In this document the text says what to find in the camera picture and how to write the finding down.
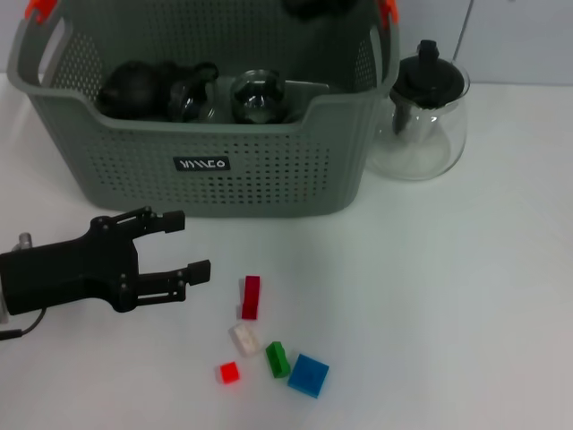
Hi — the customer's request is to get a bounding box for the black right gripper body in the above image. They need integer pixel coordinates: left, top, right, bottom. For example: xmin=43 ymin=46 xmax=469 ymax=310
xmin=283 ymin=0 xmax=360 ymax=22

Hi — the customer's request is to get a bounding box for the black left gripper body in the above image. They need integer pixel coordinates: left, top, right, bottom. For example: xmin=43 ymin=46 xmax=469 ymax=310
xmin=0 ymin=216 xmax=140 ymax=316

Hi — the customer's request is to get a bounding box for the glass teacup black sleeve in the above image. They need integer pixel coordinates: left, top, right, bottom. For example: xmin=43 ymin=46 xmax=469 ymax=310
xmin=167 ymin=61 xmax=220 ymax=125
xmin=229 ymin=68 xmax=290 ymax=125

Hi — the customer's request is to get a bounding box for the small red square brick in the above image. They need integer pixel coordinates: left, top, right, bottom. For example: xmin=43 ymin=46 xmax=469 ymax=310
xmin=218 ymin=360 xmax=241 ymax=385

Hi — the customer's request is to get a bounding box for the grey-green perforated storage bin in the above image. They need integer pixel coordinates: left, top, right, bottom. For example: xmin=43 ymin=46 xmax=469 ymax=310
xmin=6 ymin=0 xmax=399 ymax=219

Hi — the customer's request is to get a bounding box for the dark red long brick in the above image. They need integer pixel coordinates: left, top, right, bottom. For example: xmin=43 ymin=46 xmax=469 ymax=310
xmin=240 ymin=274 xmax=261 ymax=322

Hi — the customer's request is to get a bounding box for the white toy brick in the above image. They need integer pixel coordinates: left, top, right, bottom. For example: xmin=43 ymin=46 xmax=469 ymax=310
xmin=228 ymin=322 xmax=263 ymax=358

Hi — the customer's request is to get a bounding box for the green toy brick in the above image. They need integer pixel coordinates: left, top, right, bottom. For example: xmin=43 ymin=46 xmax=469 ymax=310
xmin=264 ymin=340 xmax=291 ymax=380

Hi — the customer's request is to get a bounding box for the glass teapot black lid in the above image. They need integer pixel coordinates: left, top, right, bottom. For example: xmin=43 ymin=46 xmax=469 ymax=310
xmin=366 ymin=39 xmax=471 ymax=183

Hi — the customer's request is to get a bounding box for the dark clay teapot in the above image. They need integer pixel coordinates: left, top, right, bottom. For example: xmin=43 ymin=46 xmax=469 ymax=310
xmin=95 ymin=61 xmax=174 ymax=120

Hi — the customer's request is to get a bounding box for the blue square toy brick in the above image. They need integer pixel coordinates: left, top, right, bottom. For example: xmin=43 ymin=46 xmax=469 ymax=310
xmin=286 ymin=353 xmax=330 ymax=400

